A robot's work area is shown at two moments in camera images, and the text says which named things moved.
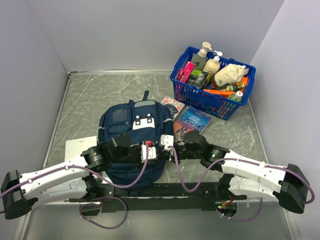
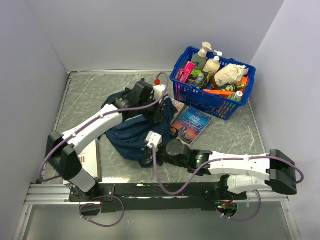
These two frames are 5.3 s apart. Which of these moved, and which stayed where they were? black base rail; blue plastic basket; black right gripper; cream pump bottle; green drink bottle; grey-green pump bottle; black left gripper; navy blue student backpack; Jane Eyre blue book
Moved: black left gripper; black right gripper; navy blue student backpack
Stayed: cream pump bottle; black base rail; Jane Eyre blue book; grey-green pump bottle; green drink bottle; blue plastic basket
